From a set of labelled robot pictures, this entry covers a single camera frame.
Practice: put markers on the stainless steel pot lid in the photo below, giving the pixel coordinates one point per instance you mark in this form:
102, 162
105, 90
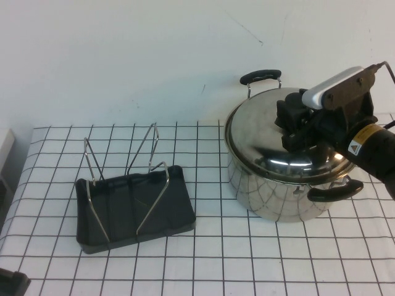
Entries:
256, 135

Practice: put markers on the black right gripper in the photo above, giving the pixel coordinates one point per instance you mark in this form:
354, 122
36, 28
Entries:
333, 126

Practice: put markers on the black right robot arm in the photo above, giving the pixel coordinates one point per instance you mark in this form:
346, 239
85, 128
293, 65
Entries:
376, 154

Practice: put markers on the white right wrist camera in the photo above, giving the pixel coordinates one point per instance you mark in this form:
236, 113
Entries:
327, 86

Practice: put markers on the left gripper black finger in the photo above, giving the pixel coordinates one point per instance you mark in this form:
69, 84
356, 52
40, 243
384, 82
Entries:
12, 285

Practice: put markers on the beige board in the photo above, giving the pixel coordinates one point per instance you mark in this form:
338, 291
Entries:
5, 148

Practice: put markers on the white black grid tablecloth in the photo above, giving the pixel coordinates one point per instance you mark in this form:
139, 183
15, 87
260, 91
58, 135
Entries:
197, 265

